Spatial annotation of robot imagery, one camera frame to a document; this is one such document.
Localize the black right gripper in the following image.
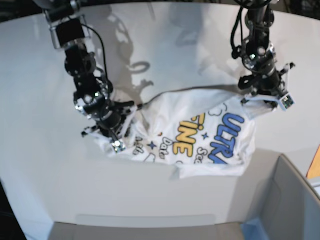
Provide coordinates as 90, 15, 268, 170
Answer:
81, 99, 136, 140

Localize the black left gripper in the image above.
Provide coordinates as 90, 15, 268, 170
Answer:
237, 66, 296, 112

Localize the white printed t-shirt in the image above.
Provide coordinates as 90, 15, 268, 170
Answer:
95, 89, 273, 179

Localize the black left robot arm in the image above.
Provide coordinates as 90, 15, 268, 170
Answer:
230, 0, 296, 111

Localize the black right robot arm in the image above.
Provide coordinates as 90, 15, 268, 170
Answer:
35, 0, 135, 142

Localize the grey storage bin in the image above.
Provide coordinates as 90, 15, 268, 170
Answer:
240, 155, 320, 240

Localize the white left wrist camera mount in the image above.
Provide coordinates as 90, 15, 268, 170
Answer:
241, 62, 296, 111

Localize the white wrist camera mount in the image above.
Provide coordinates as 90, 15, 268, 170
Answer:
82, 106, 138, 156
241, 62, 296, 111

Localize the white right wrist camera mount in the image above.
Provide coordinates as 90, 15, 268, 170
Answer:
82, 106, 138, 156

